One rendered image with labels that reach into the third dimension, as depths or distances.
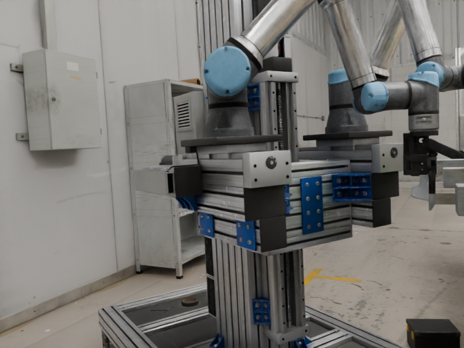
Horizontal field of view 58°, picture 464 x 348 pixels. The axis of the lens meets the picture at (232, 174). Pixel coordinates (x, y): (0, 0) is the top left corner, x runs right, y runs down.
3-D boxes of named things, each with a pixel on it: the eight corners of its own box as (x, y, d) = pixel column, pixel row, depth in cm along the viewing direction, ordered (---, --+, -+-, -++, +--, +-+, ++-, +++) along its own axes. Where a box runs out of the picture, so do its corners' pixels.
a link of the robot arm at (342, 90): (321, 106, 150) (320, 68, 149) (342, 107, 159) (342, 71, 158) (351, 103, 141) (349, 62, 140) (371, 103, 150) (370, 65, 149)
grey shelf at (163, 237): (136, 273, 347) (123, 85, 336) (195, 248, 426) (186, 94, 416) (180, 279, 326) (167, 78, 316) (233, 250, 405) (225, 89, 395)
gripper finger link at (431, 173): (427, 192, 112) (427, 159, 112) (434, 192, 112) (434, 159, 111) (427, 194, 108) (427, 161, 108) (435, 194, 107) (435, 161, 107)
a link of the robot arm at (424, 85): (399, 76, 114) (430, 74, 114) (400, 116, 115) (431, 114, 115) (412, 70, 106) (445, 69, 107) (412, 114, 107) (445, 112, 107)
